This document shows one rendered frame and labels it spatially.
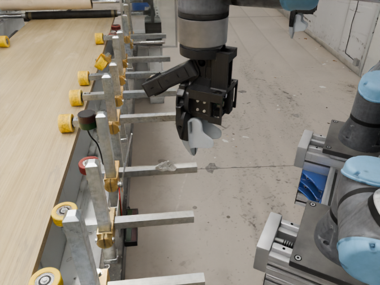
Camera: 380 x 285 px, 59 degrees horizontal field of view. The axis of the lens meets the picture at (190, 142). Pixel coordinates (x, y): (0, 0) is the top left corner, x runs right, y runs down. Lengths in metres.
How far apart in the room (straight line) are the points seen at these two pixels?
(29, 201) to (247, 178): 1.79
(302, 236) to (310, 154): 0.46
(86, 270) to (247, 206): 1.72
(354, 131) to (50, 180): 1.06
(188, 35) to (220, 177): 2.19
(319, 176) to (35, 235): 0.96
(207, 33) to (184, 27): 0.03
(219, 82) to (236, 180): 2.13
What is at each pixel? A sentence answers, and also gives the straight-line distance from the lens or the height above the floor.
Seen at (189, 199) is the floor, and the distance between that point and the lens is 2.45.
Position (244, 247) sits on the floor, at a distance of 2.18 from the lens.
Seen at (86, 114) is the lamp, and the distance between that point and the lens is 1.17.
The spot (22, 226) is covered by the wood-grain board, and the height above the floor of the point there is 0.90.
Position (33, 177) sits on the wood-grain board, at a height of 0.90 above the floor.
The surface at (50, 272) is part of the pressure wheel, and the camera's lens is 1.01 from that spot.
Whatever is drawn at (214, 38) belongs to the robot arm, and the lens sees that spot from 0.50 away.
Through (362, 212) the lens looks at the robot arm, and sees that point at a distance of 0.64.
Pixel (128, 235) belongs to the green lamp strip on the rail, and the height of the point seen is 0.70.
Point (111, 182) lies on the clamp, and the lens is 1.28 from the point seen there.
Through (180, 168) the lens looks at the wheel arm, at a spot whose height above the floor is 0.86.
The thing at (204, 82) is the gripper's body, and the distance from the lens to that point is 0.54.
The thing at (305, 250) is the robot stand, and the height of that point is 1.04.
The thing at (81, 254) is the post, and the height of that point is 1.06.
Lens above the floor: 1.68
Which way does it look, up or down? 34 degrees down
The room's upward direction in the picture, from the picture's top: straight up
